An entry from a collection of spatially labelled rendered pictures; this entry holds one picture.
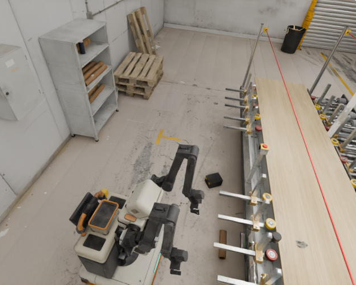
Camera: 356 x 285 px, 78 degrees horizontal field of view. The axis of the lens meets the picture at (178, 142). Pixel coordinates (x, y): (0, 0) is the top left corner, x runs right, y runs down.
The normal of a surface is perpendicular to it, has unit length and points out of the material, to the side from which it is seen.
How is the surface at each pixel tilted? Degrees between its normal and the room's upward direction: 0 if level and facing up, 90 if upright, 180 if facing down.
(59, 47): 90
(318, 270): 0
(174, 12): 90
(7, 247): 0
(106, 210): 0
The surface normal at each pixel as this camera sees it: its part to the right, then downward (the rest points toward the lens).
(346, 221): 0.07, -0.72
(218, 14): -0.18, 0.66
